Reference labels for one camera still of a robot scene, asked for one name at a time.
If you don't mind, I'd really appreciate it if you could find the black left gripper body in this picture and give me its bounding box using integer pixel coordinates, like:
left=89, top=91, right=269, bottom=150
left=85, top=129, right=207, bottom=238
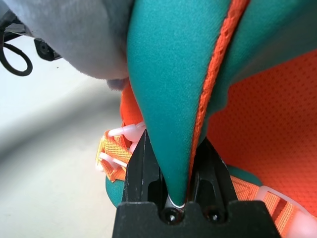
left=33, top=37, right=63, bottom=62

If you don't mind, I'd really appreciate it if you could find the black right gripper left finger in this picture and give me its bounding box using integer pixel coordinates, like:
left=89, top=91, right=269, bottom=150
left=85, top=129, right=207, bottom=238
left=118, top=129, right=166, bottom=204

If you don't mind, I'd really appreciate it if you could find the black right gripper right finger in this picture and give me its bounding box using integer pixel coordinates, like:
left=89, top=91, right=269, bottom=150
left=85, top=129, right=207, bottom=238
left=190, top=137, right=239, bottom=203

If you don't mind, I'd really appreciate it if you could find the teal and orange backpack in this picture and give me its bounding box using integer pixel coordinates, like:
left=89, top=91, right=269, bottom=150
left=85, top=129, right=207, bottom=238
left=95, top=0, right=317, bottom=238

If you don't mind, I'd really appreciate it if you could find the grey white plush toy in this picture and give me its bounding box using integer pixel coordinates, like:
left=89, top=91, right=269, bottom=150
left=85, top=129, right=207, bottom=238
left=0, top=0, right=136, bottom=91

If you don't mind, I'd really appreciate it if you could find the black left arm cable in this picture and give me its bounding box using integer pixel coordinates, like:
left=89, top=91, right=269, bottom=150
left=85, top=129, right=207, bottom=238
left=0, top=42, right=34, bottom=77

